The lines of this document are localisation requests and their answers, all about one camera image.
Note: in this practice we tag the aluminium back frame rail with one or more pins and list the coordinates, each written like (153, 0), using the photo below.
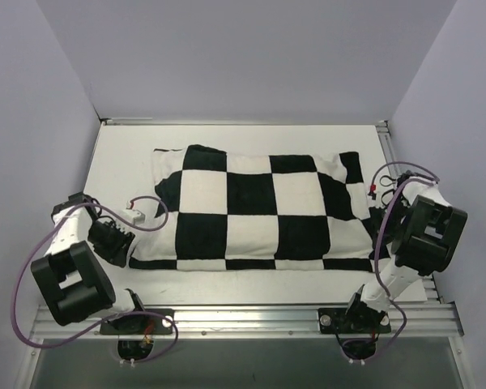
(127, 121)

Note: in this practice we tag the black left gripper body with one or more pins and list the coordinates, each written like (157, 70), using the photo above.
(119, 246)

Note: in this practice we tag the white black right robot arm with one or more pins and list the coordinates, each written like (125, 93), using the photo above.
(418, 235)

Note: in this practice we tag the aluminium frame rail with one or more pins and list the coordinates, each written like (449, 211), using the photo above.
(430, 319)
(127, 121)

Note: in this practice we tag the aluminium front frame rail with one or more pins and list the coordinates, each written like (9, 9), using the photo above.
(430, 319)

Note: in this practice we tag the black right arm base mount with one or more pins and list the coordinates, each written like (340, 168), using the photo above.
(342, 321)

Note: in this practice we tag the black white checkered pillowcase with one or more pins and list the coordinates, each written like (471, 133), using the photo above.
(227, 212)

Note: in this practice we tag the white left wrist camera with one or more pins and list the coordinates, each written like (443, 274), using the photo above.
(133, 216)

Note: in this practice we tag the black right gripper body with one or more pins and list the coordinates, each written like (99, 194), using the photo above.
(379, 219)

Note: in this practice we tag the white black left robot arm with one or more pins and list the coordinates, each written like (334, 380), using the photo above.
(70, 275)

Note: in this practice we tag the aluminium right side rail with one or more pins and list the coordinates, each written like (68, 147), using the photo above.
(405, 162)

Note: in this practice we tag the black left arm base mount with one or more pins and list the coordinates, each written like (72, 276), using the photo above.
(140, 324)

